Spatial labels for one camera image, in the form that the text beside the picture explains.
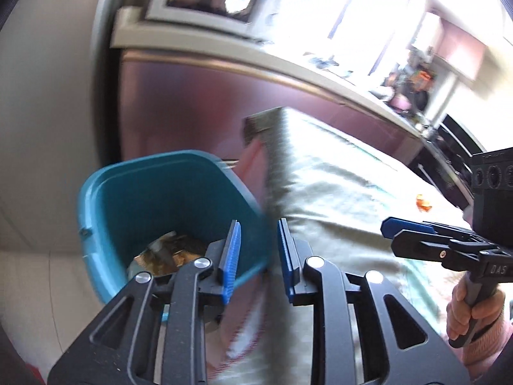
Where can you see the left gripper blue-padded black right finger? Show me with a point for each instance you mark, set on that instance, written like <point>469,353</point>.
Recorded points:
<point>364,330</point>

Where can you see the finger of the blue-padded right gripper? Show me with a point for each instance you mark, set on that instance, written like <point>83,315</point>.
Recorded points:
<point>391,226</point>

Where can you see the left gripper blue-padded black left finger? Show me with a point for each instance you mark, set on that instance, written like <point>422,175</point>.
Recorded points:
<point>155,322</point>

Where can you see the gold foil snack wrapper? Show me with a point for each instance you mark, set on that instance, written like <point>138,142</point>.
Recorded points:
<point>167,254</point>

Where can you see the teal plastic trash bin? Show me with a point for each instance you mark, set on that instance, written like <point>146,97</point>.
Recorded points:
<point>124,207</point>

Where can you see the purple lower kitchen cabinets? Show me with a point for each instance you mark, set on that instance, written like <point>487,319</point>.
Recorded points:
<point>178,101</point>

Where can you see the person's right hand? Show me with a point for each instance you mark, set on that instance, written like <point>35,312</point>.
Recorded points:
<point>459,313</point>

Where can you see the orange peel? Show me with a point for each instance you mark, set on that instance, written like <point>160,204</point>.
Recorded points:
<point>423,204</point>

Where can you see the patterned green beige tablecloth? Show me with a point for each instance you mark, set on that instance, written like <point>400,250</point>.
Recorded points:
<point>334,191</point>

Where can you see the black built-in oven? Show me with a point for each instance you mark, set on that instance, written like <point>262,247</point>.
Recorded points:
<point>437,170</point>

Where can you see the grey refrigerator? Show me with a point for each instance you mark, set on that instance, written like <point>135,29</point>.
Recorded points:
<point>51,54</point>

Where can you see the pink wall cabinet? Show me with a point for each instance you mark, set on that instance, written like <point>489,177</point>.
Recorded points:
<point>440,40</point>

